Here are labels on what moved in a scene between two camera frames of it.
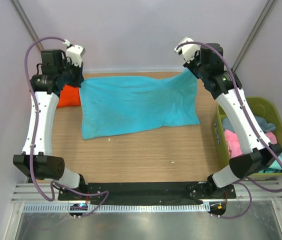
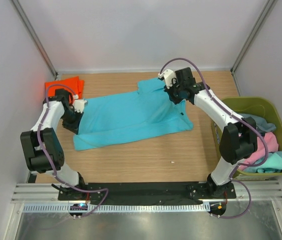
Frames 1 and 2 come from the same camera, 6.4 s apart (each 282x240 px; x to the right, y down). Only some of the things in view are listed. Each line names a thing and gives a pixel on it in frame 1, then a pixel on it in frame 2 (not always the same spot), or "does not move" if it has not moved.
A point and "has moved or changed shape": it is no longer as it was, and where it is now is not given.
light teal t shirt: (275, 167) does not move
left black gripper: (79, 77) to (74, 127)
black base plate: (94, 192) does not move
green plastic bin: (267, 109) does not move
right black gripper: (189, 66) to (175, 100)
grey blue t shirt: (264, 126) does not move
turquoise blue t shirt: (114, 105) has moved or changed shape
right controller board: (218, 208) does not move
